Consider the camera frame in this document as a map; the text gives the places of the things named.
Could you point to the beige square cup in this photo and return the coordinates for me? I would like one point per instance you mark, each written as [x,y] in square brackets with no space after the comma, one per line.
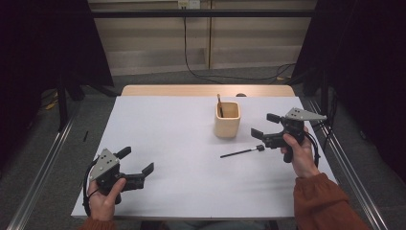
[227,126]

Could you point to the small black stick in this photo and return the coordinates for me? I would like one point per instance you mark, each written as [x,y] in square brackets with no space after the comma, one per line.
[85,135]

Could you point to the person's left hand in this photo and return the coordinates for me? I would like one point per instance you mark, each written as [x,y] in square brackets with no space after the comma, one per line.
[103,204]

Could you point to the black curtain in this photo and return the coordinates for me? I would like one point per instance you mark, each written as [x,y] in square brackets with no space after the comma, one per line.
[367,48]
[32,48]

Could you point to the thin black brush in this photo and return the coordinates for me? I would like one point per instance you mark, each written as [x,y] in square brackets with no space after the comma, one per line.
[239,152]

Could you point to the black horizontal bar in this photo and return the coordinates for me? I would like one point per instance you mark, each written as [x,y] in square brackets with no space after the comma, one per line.
[191,13]

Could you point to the white wall outlet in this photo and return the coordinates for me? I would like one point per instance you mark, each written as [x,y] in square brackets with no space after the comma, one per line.
[189,4]

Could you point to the black metal stand post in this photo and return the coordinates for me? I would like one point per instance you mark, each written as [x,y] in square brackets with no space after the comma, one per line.
[62,105]

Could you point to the vertical wall trim strip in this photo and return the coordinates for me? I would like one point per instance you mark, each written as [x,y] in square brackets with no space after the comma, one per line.
[209,38]

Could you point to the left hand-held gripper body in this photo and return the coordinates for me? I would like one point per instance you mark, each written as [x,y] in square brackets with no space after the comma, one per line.
[107,166]

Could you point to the white table sheet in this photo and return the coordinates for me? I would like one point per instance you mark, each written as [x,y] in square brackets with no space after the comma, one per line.
[178,143]

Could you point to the light wooden table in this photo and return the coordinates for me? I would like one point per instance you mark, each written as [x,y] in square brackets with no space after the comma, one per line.
[178,90]

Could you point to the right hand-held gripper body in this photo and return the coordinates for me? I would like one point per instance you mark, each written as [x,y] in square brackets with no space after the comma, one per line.
[292,127]

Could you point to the person's right hand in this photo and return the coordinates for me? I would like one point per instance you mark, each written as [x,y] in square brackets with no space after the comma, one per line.
[301,159]

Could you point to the dark brush with gold ferrule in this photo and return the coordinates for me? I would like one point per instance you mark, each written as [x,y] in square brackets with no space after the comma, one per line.
[220,103]

